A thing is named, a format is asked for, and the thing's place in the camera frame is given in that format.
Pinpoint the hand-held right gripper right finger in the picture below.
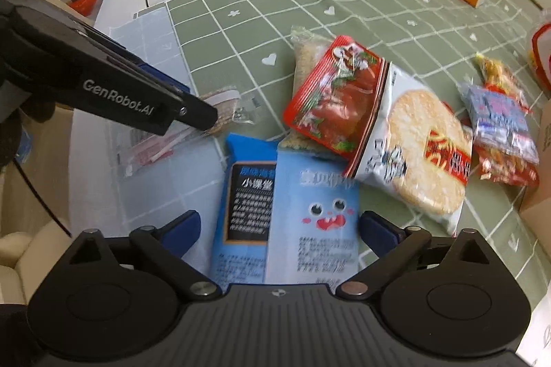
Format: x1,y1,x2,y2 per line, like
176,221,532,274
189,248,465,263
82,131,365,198
336,210,492,301

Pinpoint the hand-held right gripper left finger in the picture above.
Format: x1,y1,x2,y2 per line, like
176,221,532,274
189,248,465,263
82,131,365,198
64,210,222,301

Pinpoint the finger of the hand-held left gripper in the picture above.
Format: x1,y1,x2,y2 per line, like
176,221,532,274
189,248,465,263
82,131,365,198
172,93,219,131
80,29,191,96

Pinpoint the clear packet with dark bar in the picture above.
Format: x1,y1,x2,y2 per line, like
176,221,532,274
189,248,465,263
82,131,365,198
114,87,263,178

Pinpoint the light blue monster face packet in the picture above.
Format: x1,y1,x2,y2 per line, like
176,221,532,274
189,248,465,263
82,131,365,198
263,141,362,286

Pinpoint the dark blue snack packet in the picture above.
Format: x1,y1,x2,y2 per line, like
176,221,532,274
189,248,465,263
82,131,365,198
210,133,280,292

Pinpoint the pink cardboard box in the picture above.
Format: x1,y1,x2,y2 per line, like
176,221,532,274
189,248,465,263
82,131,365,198
514,98,551,367

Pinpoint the red packet of yellow snacks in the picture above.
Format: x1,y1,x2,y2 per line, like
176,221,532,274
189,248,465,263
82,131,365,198
474,53,541,187

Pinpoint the orange bag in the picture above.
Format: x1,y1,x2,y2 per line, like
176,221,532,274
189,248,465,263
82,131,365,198
69,0,104,17

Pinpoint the white rice cracker packet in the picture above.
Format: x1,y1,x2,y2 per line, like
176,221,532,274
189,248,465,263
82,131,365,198
344,61,474,236

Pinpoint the green and white tablecloth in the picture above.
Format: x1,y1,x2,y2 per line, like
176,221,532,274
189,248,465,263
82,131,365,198
69,0,551,307

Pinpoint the red snack packet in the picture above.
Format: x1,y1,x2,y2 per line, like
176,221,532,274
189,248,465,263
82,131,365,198
283,35,385,159

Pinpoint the beige dining chair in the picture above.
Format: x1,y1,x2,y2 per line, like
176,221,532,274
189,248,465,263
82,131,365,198
0,216,74,303

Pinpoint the blue and purple snack packet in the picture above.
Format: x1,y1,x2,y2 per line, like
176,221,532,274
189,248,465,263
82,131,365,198
457,82,541,165

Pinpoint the red and white bunny bag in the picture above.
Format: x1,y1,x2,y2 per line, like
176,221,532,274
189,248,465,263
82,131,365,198
527,8,551,92

